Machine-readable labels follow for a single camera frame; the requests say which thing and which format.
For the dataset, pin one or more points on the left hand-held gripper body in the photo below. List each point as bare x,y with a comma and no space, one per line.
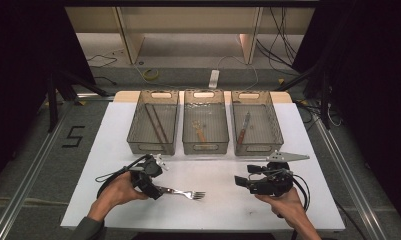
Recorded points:
146,176

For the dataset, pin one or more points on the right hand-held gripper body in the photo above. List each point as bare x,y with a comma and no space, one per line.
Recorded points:
271,185

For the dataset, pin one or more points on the metal fork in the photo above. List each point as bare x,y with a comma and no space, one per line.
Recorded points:
184,193

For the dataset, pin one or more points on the smoky clear plastic bin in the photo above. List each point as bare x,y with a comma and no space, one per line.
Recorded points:
153,125
205,110
264,125

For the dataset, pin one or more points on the person's right hand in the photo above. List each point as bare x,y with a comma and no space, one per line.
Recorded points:
286,206

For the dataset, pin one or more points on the person's left hand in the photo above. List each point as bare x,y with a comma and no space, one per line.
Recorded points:
118,193

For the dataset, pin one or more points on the white board table cover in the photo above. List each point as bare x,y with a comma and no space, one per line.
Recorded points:
98,150

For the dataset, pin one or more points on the white power strip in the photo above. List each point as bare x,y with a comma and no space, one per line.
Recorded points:
214,79

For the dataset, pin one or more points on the black metal stand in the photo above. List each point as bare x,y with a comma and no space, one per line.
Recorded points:
53,100
324,96

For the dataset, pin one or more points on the beige wooden shelf unit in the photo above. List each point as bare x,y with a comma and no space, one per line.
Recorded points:
188,20

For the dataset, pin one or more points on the aluminium floor rail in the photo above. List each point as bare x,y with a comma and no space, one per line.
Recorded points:
31,170
348,173

